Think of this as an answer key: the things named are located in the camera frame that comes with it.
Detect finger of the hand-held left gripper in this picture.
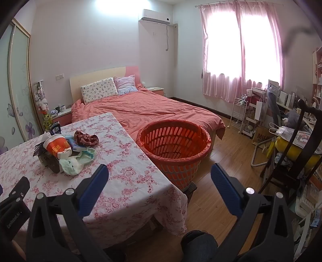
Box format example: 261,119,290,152
5,176,31,202

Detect pink and white nightstand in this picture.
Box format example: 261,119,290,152
146,87,165,96
52,107,72,126

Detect blue tissue pack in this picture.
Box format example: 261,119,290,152
66,136,83,152

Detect black mesh net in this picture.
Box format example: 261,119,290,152
33,141,47,157

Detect brown knitted cloth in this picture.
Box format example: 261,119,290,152
74,130,99,147

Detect green plush toy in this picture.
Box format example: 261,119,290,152
43,113,53,131

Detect dark wooden chair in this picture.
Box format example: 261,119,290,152
259,99,322,202

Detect person's leg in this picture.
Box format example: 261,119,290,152
181,232,218,262

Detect plush toy display tube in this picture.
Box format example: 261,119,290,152
33,80,49,114

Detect table with floral tablecloth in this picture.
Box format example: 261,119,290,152
0,112,189,252

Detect orange plastic laundry basket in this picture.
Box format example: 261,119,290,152
136,120,212,190

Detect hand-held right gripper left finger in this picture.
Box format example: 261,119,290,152
25,164,110,262

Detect yellow bag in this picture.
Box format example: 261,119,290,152
275,137,321,164

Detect striped pink pillow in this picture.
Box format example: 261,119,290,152
114,76,139,95

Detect white storage cart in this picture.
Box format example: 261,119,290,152
245,88,267,139

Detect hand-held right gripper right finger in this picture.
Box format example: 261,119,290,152
211,163,295,262

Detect pink curtain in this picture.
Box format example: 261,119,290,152
199,0,285,104

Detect wardrobe with flower doors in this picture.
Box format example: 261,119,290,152
0,19,42,154

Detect bed with salmon duvet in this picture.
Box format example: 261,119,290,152
69,66,225,152

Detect white wire rack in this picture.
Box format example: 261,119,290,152
230,98,252,134

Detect floral print pillow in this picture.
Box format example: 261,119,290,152
80,78,119,105

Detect white and green cloth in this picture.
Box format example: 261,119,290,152
59,147,97,176

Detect white tube frame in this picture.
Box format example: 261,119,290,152
251,138,275,167

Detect brown cardboard box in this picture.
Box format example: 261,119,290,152
252,125,271,147

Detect white air conditioner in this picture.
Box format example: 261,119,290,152
141,9,171,26

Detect grey office chair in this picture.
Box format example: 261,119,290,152
267,89,287,129

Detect dark drink carton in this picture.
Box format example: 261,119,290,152
49,121,62,135

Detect red instant noodle cup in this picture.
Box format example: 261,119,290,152
43,134,72,160

